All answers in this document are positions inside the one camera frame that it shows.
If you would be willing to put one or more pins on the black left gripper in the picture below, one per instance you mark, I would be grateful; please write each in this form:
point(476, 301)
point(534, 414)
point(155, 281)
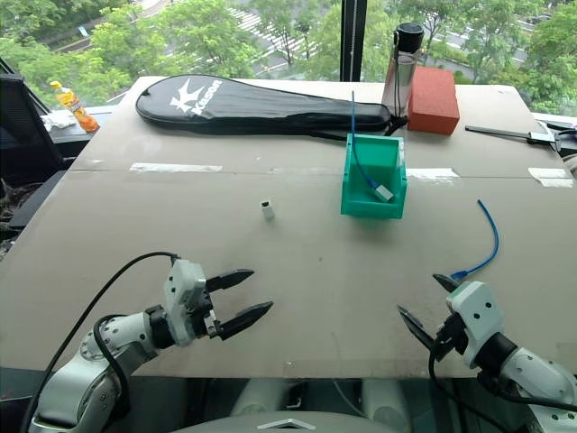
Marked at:
point(208, 322)

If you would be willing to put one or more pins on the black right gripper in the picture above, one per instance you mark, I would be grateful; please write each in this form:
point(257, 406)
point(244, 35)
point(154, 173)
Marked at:
point(451, 338)

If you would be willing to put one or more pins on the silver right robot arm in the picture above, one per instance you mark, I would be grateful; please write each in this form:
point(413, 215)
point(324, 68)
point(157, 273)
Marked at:
point(536, 370)

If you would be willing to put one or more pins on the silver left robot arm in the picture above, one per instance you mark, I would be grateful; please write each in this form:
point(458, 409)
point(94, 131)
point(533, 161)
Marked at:
point(94, 388)

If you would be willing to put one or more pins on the small white connector block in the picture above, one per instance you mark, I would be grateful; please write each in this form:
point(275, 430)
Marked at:
point(268, 209)

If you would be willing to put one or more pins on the grey rounded shape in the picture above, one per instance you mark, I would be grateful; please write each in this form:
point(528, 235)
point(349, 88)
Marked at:
point(383, 401)

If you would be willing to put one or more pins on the green plastic bin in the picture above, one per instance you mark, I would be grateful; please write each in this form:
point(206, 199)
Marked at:
point(367, 207)

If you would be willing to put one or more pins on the grey robot torso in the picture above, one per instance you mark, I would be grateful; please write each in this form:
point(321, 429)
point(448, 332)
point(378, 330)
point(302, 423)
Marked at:
point(279, 424)

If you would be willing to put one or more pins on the black racket bag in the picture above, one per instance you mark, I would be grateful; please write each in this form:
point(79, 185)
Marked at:
point(252, 106)

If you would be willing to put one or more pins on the red brick block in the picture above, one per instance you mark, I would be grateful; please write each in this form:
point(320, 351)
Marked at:
point(433, 104)

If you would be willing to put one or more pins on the orange drink bottle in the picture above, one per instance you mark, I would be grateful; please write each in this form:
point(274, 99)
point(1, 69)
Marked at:
point(79, 108)

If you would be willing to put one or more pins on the white crumpled tissue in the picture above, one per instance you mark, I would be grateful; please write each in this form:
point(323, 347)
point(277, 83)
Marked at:
point(57, 121)

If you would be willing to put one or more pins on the black chair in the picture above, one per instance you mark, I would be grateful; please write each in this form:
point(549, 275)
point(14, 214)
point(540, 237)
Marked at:
point(24, 131)

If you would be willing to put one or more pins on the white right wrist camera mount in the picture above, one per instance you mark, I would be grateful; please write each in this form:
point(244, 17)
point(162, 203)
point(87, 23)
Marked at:
point(478, 311)

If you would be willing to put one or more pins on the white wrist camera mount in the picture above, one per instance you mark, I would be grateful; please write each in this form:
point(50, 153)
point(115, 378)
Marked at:
point(478, 311)
point(182, 293)

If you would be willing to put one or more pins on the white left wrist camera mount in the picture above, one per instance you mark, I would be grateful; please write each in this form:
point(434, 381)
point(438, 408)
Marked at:
point(182, 293)

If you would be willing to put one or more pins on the dark window frame post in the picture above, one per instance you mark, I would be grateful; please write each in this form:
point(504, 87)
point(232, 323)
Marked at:
point(352, 40)

